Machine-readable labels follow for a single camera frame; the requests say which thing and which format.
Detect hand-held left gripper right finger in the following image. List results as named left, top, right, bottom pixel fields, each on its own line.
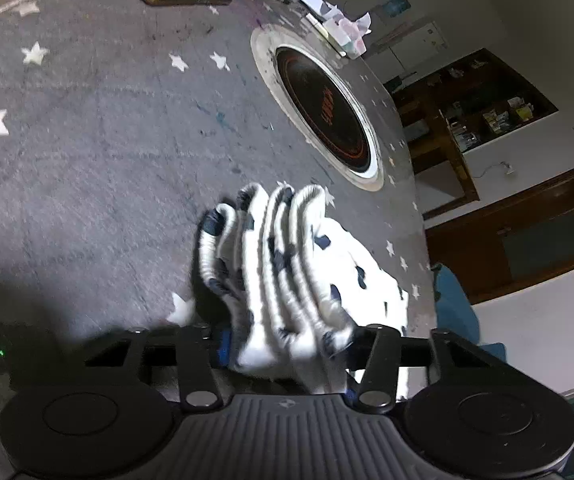
left=346, top=324, right=495, bottom=413

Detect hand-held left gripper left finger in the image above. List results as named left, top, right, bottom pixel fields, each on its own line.
left=84, top=325, right=231, bottom=413

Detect white navy polka dot pants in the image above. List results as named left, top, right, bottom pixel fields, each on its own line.
left=197, top=182, right=410, bottom=396

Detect blue sofa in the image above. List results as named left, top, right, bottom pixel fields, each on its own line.
left=432, top=264, right=508, bottom=361

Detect brown panelled wooden door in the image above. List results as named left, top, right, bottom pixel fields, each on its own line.
left=424, top=159, right=574, bottom=306

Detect wooden side table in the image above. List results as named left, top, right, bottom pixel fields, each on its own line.
left=392, top=80, right=480, bottom=221

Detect grey star-print table cover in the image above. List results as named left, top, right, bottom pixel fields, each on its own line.
left=0, top=0, right=440, bottom=480

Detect round black induction cooker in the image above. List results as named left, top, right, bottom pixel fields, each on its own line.
left=250, top=25, right=385, bottom=192

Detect dark wooden shelf cabinet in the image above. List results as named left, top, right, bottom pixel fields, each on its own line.
left=392, top=49, right=558, bottom=161

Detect white refrigerator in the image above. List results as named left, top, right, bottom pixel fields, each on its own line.
left=367, top=20, right=450, bottom=76

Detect pink tissue box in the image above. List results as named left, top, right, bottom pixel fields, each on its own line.
left=324, top=12, right=372, bottom=58

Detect pale yellow marker pen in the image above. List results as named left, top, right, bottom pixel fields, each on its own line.
left=307, top=14, right=348, bottom=58

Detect blue water bottle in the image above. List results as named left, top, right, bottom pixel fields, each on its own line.
left=383, top=0, right=411, bottom=20

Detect white paper sheets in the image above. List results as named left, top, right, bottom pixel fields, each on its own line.
left=301, top=0, right=340, bottom=18

